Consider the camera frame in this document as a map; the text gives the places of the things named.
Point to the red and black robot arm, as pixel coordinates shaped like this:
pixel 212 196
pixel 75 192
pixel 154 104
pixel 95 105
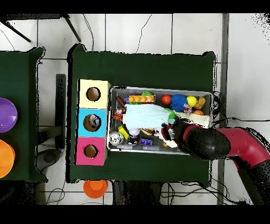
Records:
pixel 211 143

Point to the blue spiky rubber ball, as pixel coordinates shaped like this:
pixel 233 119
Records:
pixel 178 102

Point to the cream knitted cloth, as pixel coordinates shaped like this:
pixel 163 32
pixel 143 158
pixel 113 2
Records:
pixel 198 118

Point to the silver mesh bin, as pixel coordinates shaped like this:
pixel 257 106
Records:
pixel 160 91

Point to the green spiky rubber ball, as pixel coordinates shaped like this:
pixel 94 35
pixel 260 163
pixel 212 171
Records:
pixel 172 115

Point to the purple plastic plate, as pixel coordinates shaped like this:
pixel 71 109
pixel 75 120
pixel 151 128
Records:
pixel 7 115

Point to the orange toy building block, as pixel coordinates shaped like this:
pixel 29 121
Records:
pixel 141 99

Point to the orange toy basketball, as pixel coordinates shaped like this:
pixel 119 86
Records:
pixel 198 112

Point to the dark green table cloth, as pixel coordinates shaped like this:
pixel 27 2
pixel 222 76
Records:
pixel 137 69
pixel 21 84

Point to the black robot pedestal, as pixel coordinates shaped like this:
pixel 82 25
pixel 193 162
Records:
pixel 135 194

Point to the mint knitted cloth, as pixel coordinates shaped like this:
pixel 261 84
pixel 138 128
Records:
pixel 145 116

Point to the yellow smooth ball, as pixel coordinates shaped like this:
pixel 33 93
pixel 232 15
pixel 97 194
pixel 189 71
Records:
pixel 191 101

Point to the orange plastic cup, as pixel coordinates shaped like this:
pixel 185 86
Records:
pixel 95 189

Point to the black metal frame legs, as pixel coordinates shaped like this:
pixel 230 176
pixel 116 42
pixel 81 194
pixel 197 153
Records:
pixel 72 29

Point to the wooden box with three holes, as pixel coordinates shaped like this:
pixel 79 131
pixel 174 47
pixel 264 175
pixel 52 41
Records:
pixel 101 124

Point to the orange plastic bowl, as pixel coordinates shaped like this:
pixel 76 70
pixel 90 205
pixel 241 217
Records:
pixel 5 158

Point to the tiger striped plush toy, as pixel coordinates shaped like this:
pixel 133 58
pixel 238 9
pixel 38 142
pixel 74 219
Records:
pixel 118 115

